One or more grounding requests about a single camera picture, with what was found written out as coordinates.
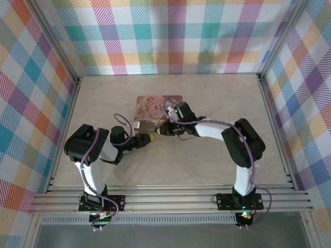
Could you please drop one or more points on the illustrated pink tin box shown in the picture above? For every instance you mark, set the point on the illustrated pink tin box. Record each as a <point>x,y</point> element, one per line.
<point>150,108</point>

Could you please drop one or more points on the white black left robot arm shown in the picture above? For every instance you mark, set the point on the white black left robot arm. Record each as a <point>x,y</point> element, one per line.
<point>85,144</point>

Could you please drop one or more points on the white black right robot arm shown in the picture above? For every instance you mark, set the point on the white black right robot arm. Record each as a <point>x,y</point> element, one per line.
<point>245,180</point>

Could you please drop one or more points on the checkered backdrop cloth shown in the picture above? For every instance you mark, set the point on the checkered backdrop cloth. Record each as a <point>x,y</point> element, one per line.
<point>168,38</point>
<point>305,103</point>
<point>26,103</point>

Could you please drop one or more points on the wide aluminium base rail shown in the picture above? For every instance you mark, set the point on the wide aluminium base rail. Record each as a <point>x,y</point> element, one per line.
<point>168,201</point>

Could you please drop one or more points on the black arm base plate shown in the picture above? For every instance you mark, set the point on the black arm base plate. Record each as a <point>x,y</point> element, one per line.
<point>225,201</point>
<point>119,204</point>

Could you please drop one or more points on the aluminium frame rail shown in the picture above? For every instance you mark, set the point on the aluminium frame rail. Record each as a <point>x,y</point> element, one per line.
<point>64,134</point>
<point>278,134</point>

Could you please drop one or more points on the aluminium frame post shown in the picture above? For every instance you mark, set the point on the aluminium frame post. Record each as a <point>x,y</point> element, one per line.
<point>281,38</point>
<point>56,38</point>

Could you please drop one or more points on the aluminium frame leg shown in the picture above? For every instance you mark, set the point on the aluminium frame leg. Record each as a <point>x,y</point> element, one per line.
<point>32,232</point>
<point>309,232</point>

